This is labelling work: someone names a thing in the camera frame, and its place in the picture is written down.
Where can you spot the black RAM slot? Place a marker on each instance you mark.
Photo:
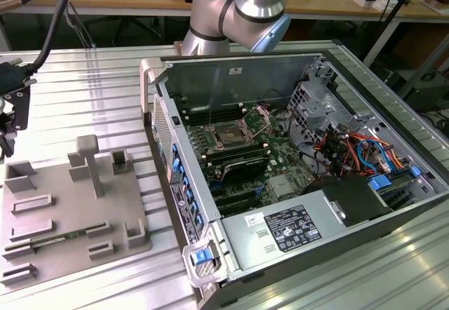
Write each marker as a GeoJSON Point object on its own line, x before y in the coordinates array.
{"type": "Point", "coordinates": [238, 157]}
{"type": "Point", "coordinates": [212, 114]}
{"type": "Point", "coordinates": [235, 149]}
{"type": "Point", "coordinates": [210, 106]}

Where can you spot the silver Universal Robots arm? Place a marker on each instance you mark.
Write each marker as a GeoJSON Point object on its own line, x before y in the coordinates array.
{"type": "Point", "coordinates": [259, 5]}

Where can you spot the green motherboard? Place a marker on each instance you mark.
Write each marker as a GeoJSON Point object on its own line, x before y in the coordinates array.
{"type": "Point", "coordinates": [277, 155]}

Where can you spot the black box on floor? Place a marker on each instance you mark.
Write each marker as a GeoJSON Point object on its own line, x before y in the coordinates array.
{"type": "Point", "coordinates": [428, 92]}

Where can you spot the silver power supply with label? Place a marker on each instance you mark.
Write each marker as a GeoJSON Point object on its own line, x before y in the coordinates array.
{"type": "Point", "coordinates": [245, 245]}

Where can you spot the black graphics card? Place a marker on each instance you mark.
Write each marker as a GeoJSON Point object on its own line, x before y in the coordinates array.
{"type": "Point", "coordinates": [245, 170]}

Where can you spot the black expansion slot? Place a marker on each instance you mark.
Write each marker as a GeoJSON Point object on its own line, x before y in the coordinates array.
{"type": "Point", "coordinates": [233, 195]}
{"type": "Point", "coordinates": [240, 206]}

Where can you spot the small white box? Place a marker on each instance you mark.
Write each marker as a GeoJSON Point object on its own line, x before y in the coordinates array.
{"type": "Point", "coordinates": [365, 0]}

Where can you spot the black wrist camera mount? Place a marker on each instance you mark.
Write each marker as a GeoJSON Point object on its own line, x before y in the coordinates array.
{"type": "Point", "coordinates": [17, 76]}

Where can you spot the silver perforated drive cage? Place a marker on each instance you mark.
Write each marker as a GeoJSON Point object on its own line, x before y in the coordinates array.
{"type": "Point", "coordinates": [315, 108]}

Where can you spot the thin metal locking lever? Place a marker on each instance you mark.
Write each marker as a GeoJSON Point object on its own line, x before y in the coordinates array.
{"type": "Point", "coordinates": [209, 117]}

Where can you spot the CPU socket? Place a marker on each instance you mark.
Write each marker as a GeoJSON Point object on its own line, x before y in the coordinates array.
{"type": "Point", "coordinates": [229, 136]}

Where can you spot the black plastic air shroud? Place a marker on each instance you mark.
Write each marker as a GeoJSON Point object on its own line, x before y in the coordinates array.
{"type": "Point", "coordinates": [350, 197]}

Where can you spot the open black PC case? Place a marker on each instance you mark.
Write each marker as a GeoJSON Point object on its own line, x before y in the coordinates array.
{"type": "Point", "coordinates": [273, 68]}

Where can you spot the grey plastic parts rack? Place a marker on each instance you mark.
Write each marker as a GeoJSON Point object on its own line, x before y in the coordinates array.
{"type": "Point", "coordinates": [70, 219]}

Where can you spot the green RAM stick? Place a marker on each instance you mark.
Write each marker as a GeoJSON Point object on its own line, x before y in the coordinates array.
{"type": "Point", "coordinates": [70, 235]}

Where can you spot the blue case latch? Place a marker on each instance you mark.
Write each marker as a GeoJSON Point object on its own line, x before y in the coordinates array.
{"type": "Point", "coordinates": [200, 256]}

